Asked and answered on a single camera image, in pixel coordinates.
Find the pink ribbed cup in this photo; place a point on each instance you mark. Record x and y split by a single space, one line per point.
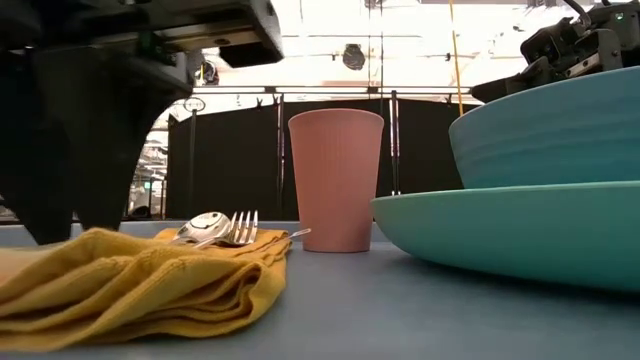
335 180

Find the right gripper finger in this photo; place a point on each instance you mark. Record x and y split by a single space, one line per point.
525 82

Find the black partition screen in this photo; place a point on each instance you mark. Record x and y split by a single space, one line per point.
235 160

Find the black round hanging object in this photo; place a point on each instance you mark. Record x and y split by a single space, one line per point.
354 57

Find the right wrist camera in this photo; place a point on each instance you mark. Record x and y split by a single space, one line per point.
542 47

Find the teal plate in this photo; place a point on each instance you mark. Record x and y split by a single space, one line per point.
500 230

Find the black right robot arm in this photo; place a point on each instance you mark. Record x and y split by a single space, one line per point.
630 45

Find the blue bowl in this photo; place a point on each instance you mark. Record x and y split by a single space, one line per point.
550 140

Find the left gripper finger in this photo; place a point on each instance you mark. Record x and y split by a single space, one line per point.
110 150
30 150

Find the yellow cloth napkin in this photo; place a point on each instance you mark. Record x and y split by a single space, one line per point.
150 285

